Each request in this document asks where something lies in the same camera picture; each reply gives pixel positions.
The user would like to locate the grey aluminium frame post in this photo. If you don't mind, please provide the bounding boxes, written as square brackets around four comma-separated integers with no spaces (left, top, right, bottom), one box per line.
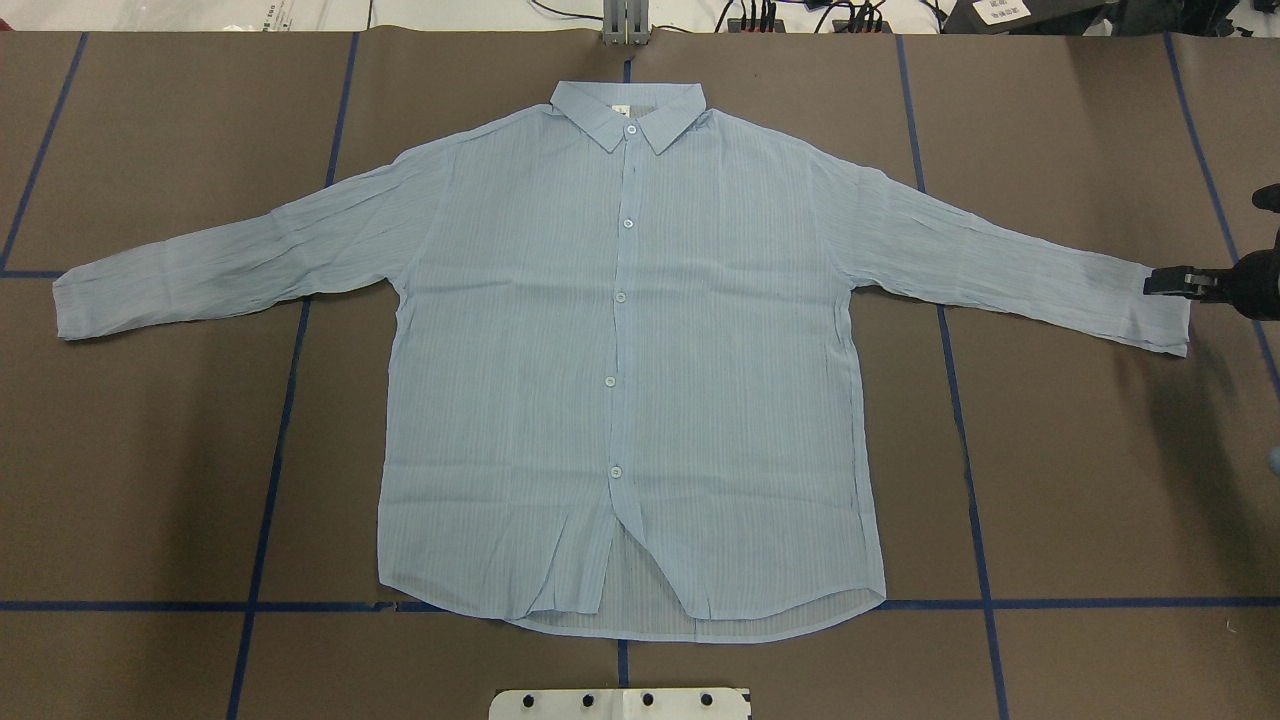
[602,0,652,46]

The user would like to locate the black cables at table edge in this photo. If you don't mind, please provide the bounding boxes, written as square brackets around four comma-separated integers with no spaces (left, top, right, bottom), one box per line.
[529,0,948,35]

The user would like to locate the light blue button-up shirt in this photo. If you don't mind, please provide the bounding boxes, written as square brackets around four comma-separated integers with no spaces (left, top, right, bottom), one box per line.
[52,81,1190,643]

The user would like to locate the black labelled box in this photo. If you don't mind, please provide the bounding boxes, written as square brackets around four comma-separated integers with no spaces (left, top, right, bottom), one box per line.
[940,1,1112,36]

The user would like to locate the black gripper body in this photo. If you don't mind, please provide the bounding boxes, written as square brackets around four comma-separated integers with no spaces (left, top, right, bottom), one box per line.
[1208,250,1279,322]

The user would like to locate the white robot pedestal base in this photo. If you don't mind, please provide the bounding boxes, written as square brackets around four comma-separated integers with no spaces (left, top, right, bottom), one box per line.
[488,687,753,719]

